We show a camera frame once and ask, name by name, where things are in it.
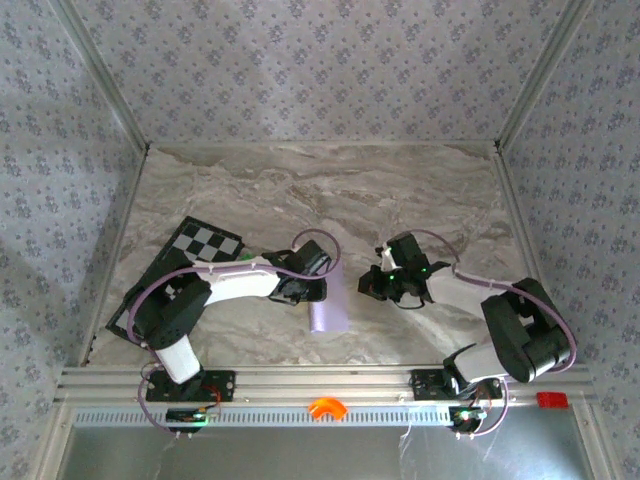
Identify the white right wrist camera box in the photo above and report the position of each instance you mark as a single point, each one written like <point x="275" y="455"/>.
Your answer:
<point x="386" y="257"/>

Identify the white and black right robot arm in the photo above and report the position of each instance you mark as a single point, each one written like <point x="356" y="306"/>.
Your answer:
<point x="525" y="340"/>

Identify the short aluminium table rail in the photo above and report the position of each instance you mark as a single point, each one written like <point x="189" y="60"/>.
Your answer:
<point x="320" y="143"/>

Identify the orange curved plastic piece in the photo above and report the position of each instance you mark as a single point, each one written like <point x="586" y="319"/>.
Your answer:
<point x="327" y="402"/>

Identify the black and grey checkerboard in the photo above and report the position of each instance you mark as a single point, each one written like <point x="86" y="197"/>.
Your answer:
<point x="200" y="245"/>

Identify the aluminium table side rail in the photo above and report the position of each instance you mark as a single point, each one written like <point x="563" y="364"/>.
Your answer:
<point x="117" y="247"/>
<point x="522" y="220"/>

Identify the small lit circuit board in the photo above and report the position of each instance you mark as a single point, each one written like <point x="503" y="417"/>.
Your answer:
<point x="187" y="415"/>
<point x="465" y="416"/>

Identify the red plastic block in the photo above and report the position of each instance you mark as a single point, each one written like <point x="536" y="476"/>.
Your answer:
<point x="552" y="400"/>

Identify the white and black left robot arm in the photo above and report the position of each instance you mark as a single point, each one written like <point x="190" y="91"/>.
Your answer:
<point x="170" y="315"/>

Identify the aluminium frame post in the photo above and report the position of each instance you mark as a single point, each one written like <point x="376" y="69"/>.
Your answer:
<point x="542" y="75"/>
<point x="104" y="75"/>

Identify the long aluminium base rail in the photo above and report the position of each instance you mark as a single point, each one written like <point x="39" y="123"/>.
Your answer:
<point x="320" y="382"/>

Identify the grey metal panel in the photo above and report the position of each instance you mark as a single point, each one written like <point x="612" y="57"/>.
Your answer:
<point x="320" y="455"/>

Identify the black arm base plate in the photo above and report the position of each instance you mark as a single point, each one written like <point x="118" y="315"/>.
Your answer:
<point x="222" y="385"/>
<point x="425" y="385"/>

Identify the small green block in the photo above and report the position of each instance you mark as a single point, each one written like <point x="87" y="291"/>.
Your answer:
<point x="245" y="257"/>

